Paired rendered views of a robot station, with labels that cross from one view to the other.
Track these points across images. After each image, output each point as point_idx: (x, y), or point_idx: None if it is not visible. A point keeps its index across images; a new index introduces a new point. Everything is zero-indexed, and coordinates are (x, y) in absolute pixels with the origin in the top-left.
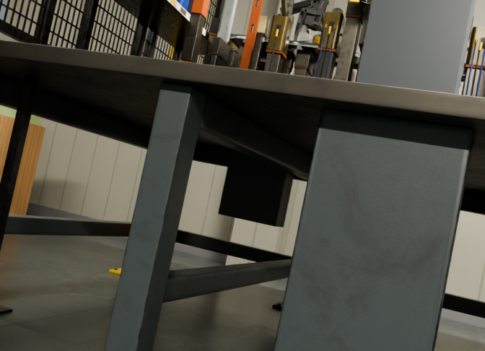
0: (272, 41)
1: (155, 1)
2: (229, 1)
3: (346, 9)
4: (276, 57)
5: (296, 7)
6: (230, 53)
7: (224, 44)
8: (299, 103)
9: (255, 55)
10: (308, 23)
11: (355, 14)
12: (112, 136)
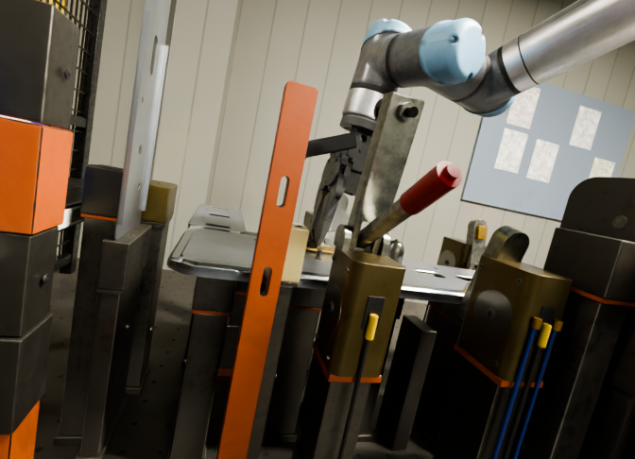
0: (353, 351)
1: None
2: (144, 115)
3: (609, 281)
4: (358, 390)
5: (325, 150)
6: (151, 233)
7: (138, 245)
8: None
9: (271, 348)
10: (352, 192)
11: (626, 297)
12: None
